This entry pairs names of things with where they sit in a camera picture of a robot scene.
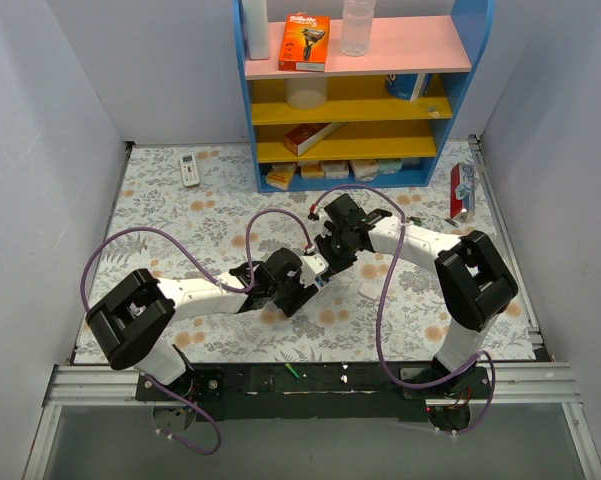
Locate white battery cover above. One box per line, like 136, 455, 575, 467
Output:
358, 283, 381, 301

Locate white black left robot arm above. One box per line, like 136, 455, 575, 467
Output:
86, 248, 328, 400

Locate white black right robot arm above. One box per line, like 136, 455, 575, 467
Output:
309, 194, 519, 398

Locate white air conditioner remote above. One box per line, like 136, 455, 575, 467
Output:
179, 154, 200, 188

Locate yellow red small box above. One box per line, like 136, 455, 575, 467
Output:
265, 163, 297, 191

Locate tissue pack green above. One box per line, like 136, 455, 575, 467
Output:
377, 158, 403, 175

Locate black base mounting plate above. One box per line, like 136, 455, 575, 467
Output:
134, 360, 496, 424

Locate blue shelf unit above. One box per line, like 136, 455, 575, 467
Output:
232, 1, 495, 193

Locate red toothpaste box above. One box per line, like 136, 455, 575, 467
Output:
450, 163, 476, 222

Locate white translucent cup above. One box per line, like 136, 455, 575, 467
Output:
285, 77, 328, 110

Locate orange razor box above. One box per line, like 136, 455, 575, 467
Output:
278, 12, 331, 73

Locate white bottle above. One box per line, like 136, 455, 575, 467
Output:
241, 0, 270, 60

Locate clear plastic bottle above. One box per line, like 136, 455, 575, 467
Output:
340, 0, 376, 57

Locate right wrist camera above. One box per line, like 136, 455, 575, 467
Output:
308, 205, 331, 237

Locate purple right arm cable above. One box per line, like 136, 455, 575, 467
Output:
310, 183, 496, 436

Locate aluminium frame rail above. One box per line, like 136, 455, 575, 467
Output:
43, 364, 146, 407

